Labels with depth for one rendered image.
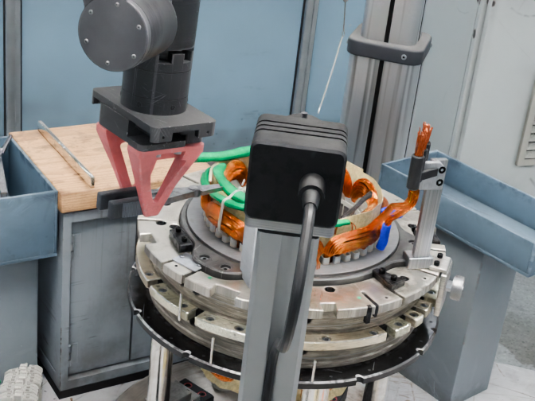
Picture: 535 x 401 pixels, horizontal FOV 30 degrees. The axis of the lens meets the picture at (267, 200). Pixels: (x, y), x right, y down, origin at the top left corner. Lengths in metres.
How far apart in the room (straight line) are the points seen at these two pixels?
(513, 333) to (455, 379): 1.77
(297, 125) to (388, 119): 0.99
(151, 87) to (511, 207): 0.62
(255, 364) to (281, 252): 0.06
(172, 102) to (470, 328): 0.60
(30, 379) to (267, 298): 0.80
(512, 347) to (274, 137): 2.60
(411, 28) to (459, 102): 1.89
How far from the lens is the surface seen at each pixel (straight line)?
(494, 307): 1.32
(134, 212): 0.88
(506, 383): 1.44
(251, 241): 0.90
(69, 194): 1.14
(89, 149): 1.26
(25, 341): 1.26
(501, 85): 3.31
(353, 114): 1.46
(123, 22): 0.75
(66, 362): 1.26
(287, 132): 0.46
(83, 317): 1.25
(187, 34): 0.83
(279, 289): 0.49
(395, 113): 1.45
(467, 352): 1.32
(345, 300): 0.92
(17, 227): 1.15
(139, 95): 0.84
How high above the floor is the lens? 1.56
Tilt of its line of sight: 26 degrees down
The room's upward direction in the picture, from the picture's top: 7 degrees clockwise
